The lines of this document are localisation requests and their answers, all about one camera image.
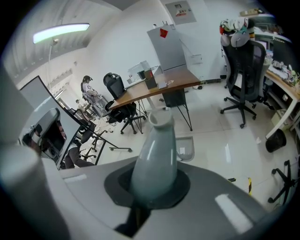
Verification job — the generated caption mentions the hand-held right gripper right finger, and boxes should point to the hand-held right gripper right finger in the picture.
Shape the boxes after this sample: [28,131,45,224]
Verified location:
[138,161,283,240]

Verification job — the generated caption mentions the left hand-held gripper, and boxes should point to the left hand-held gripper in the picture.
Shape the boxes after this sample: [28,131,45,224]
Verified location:
[22,109,68,162]

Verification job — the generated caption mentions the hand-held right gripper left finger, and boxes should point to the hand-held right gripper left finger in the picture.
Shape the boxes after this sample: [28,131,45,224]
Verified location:
[58,157,138,240]

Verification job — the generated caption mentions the grey board on wheeled stand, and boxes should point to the grey board on wheeled stand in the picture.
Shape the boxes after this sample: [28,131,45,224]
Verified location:
[18,76,132,169]

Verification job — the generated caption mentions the black mesh office chair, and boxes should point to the black mesh office chair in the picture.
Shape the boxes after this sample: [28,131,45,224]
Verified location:
[103,72,147,135]

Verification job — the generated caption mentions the black swivel chair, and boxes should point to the black swivel chair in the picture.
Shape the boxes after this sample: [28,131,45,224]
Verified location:
[268,159,300,204]

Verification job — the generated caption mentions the long ceiling light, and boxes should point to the long ceiling light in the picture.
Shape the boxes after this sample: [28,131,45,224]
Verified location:
[32,22,90,45]

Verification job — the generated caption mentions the wooden table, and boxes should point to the wooden table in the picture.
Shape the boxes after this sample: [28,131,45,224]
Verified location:
[109,69,202,132]

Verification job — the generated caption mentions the black waste bin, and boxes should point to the black waste bin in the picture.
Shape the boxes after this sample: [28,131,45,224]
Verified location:
[265,128,287,153]

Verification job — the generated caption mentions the white printer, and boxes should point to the white printer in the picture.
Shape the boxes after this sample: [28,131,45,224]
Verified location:
[127,60,150,79]

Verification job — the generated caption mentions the brown pen holder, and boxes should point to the brown pen holder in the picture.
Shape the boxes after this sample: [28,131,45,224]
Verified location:
[144,68,157,90]

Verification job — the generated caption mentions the black computer tower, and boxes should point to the black computer tower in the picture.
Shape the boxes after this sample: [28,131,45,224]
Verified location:
[163,88,187,108]

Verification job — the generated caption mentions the white side desk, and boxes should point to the white side desk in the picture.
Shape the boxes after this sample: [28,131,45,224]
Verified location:
[124,65,164,85]

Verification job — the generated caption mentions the grey refrigerator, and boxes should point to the grey refrigerator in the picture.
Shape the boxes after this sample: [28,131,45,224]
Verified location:
[147,24,188,72]

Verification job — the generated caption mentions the black chair with grey headrest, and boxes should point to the black chair with grey headrest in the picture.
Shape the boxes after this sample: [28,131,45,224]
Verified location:
[220,35,268,129]

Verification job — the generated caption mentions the wooden desk with white legs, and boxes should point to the wooden desk with white legs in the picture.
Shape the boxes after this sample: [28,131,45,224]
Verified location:
[264,67,300,140]

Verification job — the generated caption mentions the black monitor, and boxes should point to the black monitor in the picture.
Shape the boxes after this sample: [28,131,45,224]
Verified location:
[273,38,296,68]

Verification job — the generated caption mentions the grey headrest pillow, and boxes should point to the grey headrest pillow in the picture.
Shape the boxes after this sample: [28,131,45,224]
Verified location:
[221,31,250,47]

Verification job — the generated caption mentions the colourful patterned garment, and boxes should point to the colourful patterned garment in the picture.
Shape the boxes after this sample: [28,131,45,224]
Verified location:
[219,18,256,36]

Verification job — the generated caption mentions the white storage shelf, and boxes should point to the white storage shelf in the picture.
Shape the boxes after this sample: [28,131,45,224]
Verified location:
[239,8,293,43]

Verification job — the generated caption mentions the grey wall electrical panel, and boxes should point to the grey wall electrical panel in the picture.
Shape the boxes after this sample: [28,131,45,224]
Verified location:
[165,0,197,26]

